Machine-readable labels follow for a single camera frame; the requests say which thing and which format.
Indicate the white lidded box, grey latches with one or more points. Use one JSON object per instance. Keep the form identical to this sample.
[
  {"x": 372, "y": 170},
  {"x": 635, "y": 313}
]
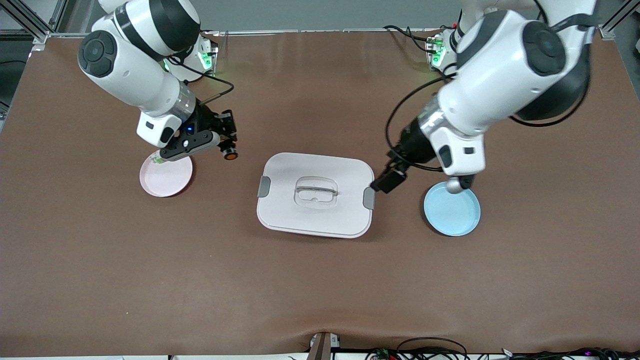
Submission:
[{"x": 315, "y": 220}]

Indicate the brown table mat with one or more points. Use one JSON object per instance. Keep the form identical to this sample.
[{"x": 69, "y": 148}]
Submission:
[{"x": 320, "y": 285}]

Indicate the pink round plate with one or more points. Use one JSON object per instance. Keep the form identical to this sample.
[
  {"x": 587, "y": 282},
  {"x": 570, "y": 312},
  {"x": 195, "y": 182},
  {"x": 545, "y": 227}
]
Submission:
[{"x": 167, "y": 180}]

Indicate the grey metal bracket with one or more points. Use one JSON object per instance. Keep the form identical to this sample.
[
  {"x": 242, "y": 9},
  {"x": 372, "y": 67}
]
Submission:
[{"x": 321, "y": 347}]

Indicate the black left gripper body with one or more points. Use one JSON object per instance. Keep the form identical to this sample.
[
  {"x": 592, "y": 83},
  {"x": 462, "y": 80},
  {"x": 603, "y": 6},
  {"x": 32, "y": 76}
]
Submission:
[{"x": 414, "y": 141}]

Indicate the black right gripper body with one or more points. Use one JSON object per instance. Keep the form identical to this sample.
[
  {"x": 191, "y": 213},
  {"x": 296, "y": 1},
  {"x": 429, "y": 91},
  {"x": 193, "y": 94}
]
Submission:
[{"x": 205, "y": 121}]

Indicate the orange and black push-button switch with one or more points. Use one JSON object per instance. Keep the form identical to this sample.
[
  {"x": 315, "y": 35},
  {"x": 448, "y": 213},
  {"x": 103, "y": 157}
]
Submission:
[{"x": 230, "y": 154}]

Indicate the aluminium frame profile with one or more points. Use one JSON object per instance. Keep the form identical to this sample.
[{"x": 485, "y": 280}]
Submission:
[
  {"x": 32, "y": 22},
  {"x": 612, "y": 27}
]

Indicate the green and clear push-button switch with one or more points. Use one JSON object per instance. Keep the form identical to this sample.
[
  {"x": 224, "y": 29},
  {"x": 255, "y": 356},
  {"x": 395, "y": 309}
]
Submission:
[{"x": 158, "y": 160}]

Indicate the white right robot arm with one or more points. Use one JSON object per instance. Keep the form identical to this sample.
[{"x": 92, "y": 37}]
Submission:
[{"x": 140, "y": 75}]

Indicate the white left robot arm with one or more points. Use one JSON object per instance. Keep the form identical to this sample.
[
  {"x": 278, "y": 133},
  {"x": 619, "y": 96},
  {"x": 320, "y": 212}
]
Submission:
[{"x": 500, "y": 75}]

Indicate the light blue round plate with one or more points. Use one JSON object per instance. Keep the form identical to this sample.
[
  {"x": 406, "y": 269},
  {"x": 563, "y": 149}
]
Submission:
[{"x": 452, "y": 215}]

